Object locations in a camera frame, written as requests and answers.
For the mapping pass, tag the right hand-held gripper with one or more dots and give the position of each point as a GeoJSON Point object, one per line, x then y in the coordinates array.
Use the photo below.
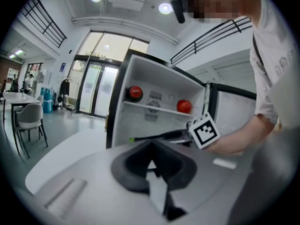
{"type": "Point", "coordinates": [205, 131]}

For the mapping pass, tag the long dark eggplant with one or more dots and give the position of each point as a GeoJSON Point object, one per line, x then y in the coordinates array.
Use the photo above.
{"type": "Point", "coordinates": [161, 135]}

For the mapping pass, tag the black fridge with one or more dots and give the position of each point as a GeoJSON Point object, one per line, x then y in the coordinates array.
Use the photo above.
{"type": "Point", "coordinates": [164, 78]}

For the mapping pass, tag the person's right forearm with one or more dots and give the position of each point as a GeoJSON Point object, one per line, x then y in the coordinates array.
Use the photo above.
{"type": "Point", "coordinates": [241, 137]}

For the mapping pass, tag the red tomato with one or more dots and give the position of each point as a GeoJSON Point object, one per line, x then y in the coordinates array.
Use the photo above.
{"type": "Point", "coordinates": [184, 106]}

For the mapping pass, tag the dark bottle with red cap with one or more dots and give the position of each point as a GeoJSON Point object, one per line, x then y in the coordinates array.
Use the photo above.
{"type": "Point", "coordinates": [134, 93]}

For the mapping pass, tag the glass entrance door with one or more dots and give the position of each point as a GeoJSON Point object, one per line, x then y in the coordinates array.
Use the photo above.
{"type": "Point", "coordinates": [98, 83]}

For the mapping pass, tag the black balcony railing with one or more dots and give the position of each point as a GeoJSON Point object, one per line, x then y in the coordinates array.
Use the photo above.
{"type": "Point", "coordinates": [44, 22]}
{"type": "Point", "coordinates": [211, 39]}

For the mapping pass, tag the clothes rack with dark garment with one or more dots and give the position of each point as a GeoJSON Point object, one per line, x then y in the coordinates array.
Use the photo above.
{"type": "Point", "coordinates": [64, 88]}

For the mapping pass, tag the person's white shirt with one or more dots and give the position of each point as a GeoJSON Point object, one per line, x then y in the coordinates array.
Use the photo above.
{"type": "Point", "coordinates": [279, 55]}

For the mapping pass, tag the person's head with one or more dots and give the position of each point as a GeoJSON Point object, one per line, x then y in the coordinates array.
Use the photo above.
{"type": "Point", "coordinates": [225, 1]}

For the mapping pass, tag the grey chair with black legs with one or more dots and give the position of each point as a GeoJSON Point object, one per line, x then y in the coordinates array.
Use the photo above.
{"type": "Point", "coordinates": [29, 117]}

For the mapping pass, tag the white table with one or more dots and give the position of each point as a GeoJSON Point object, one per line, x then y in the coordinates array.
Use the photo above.
{"type": "Point", "coordinates": [20, 98]}

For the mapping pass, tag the black head camera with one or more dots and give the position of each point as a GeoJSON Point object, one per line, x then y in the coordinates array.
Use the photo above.
{"type": "Point", "coordinates": [179, 8]}

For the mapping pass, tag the blue wall sign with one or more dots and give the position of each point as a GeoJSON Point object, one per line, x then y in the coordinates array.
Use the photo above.
{"type": "Point", "coordinates": [62, 67]}

